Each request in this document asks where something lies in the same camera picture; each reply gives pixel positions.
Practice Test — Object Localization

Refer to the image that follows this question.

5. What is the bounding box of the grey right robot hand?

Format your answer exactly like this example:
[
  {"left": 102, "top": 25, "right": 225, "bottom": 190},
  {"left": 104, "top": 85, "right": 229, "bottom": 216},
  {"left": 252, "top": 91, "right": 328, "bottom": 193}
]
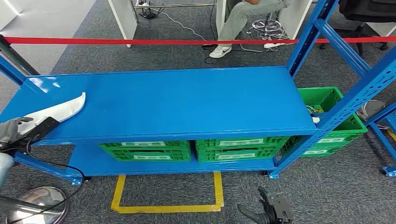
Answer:
[{"left": 236, "top": 185, "right": 276, "bottom": 224}]

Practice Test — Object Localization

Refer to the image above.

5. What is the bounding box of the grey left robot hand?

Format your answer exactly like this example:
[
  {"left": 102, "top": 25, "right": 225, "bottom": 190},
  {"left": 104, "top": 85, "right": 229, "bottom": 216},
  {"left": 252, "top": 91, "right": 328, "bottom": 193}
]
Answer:
[{"left": 0, "top": 116, "right": 34, "bottom": 150}]

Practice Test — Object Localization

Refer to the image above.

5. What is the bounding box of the white curved car body part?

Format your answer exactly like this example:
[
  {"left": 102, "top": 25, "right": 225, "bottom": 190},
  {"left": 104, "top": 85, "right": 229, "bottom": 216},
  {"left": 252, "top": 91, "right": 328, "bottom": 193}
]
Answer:
[{"left": 22, "top": 92, "right": 86, "bottom": 132}]

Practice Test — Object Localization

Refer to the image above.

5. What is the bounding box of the chrome stanchion base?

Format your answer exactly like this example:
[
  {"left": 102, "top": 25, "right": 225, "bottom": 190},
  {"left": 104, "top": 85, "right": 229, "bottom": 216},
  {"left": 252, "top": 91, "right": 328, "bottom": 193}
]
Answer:
[
  {"left": 355, "top": 99, "right": 387, "bottom": 130},
  {"left": 0, "top": 186, "right": 69, "bottom": 224}
]

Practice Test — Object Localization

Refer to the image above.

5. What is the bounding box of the green plastic crate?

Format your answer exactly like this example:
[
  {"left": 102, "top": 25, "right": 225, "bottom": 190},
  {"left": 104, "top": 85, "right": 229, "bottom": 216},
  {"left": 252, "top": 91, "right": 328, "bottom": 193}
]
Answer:
[
  {"left": 195, "top": 136, "right": 290, "bottom": 163},
  {"left": 280, "top": 87, "right": 368, "bottom": 158},
  {"left": 98, "top": 140, "right": 192, "bottom": 162}
]

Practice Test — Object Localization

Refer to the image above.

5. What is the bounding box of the red barrier tape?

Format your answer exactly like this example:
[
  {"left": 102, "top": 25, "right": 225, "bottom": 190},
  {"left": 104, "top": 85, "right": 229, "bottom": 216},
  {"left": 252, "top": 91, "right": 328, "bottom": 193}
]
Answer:
[{"left": 3, "top": 36, "right": 396, "bottom": 46}]

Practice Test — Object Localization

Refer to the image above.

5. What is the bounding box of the chrome stool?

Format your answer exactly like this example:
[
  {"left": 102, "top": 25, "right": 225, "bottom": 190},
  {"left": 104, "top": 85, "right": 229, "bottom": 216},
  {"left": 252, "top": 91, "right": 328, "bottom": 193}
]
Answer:
[{"left": 246, "top": 11, "right": 283, "bottom": 41}]

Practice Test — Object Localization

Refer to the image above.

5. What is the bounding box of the person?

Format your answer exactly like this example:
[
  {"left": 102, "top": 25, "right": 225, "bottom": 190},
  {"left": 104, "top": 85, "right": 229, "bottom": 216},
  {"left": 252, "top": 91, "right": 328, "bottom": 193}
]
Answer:
[{"left": 209, "top": 0, "right": 293, "bottom": 59}]

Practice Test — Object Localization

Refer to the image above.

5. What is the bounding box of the black office chair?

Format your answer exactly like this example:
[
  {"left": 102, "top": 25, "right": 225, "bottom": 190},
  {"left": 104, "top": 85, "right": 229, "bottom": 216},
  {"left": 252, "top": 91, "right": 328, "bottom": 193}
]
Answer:
[{"left": 318, "top": 0, "right": 396, "bottom": 57}]

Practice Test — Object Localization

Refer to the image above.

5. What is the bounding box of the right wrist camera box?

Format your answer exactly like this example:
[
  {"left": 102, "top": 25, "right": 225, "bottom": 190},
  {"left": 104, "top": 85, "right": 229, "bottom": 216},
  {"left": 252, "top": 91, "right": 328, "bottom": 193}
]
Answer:
[{"left": 266, "top": 191, "right": 294, "bottom": 224}]

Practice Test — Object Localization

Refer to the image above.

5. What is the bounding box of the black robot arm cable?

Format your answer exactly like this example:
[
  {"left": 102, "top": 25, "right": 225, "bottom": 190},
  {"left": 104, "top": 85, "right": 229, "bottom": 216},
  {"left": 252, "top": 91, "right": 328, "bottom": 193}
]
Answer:
[{"left": 7, "top": 134, "right": 85, "bottom": 224}]

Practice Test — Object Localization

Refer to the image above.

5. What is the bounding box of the dark stanchion post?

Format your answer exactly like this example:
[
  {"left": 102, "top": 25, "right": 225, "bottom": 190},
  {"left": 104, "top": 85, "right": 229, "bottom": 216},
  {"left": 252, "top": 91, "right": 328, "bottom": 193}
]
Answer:
[{"left": 0, "top": 34, "right": 40, "bottom": 77}]

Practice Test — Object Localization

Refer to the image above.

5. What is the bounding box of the white cable tangle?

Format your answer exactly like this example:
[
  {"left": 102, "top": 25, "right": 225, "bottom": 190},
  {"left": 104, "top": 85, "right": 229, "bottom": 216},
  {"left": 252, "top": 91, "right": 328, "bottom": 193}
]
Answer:
[{"left": 240, "top": 28, "right": 295, "bottom": 53}]

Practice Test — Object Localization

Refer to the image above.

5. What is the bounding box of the white floor cable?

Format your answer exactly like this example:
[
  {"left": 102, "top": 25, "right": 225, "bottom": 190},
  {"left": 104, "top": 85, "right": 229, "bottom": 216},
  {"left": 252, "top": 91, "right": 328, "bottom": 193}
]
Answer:
[{"left": 151, "top": 7, "right": 207, "bottom": 42}]

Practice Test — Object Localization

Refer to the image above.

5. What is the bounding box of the steel table frame bar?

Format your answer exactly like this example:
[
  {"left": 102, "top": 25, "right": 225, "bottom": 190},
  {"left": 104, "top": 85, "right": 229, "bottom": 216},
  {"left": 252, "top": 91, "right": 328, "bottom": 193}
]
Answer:
[{"left": 130, "top": 0, "right": 217, "bottom": 23}]

